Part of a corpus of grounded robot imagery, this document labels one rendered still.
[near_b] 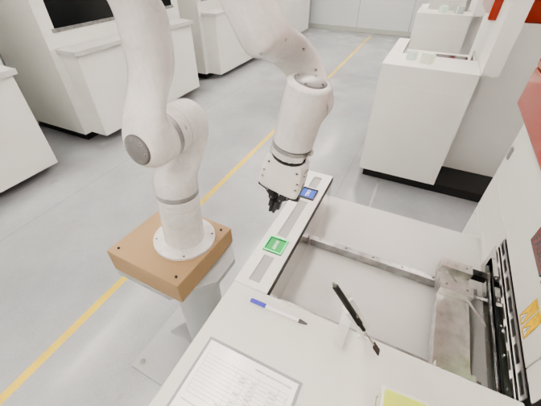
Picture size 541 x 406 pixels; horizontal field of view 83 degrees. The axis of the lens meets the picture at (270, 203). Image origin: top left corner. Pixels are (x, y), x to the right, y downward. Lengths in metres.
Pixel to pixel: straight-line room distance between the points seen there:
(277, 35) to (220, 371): 0.62
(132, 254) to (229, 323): 0.41
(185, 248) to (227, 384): 0.43
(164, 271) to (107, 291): 1.26
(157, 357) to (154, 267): 0.93
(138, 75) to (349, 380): 0.73
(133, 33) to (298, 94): 0.34
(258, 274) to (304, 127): 0.41
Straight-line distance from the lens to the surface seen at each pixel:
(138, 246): 1.03
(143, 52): 0.71
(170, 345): 1.83
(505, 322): 0.93
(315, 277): 0.98
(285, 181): 0.67
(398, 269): 1.04
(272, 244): 0.86
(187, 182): 0.83
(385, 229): 1.19
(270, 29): 0.56
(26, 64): 4.01
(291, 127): 0.58
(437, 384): 0.75
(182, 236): 0.93
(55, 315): 2.22
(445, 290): 0.97
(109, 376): 1.88
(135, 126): 0.72
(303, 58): 0.65
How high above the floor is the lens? 1.61
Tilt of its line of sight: 40 degrees down
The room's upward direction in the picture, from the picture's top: straight up
